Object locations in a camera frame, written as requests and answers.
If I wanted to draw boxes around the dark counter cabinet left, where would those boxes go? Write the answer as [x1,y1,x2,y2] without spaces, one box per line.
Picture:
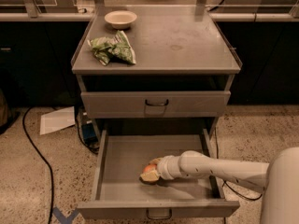
[0,21,88,106]

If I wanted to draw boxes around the white paper sheet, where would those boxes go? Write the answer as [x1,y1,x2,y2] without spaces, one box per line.
[40,106,75,135]

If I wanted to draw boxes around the orange fruit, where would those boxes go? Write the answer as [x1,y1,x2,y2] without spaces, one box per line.
[143,164,157,173]

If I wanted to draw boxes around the black floor cable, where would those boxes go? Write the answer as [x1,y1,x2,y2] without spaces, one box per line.
[214,126,264,202]
[21,105,57,224]

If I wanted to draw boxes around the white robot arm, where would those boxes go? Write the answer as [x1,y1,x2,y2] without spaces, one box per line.
[140,147,299,224]

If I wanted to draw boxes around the open grey middle drawer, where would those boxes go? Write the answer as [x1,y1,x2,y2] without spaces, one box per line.
[78,131,239,220]

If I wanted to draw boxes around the dark counter cabinet right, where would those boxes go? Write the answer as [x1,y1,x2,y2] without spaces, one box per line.
[217,21,299,105]

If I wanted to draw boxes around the closed grey upper drawer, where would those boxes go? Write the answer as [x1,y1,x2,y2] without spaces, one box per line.
[81,91,231,119]

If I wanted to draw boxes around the blue power box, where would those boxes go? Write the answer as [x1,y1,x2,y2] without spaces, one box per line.
[81,123,97,144]

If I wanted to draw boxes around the grey metal drawer cabinet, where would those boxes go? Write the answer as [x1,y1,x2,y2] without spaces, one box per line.
[72,6,240,132]

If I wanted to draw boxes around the blue floor tape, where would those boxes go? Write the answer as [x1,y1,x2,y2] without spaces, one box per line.
[52,207,78,224]

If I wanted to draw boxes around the black floor cable right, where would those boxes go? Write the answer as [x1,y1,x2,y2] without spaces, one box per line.
[214,126,264,202]

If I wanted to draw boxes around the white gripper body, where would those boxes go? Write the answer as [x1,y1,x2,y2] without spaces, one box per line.
[157,156,182,180]

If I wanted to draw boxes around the black floor cable left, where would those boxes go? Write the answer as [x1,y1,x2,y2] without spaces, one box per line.
[21,105,57,224]

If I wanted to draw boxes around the dark counter cabinet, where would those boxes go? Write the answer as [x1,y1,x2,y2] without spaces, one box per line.
[217,21,299,105]
[0,21,88,106]

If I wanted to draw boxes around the green chip bag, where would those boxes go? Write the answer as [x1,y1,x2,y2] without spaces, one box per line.
[88,30,136,66]

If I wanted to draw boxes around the white paper bowl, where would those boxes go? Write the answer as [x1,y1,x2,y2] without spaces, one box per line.
[105,10,137,30]

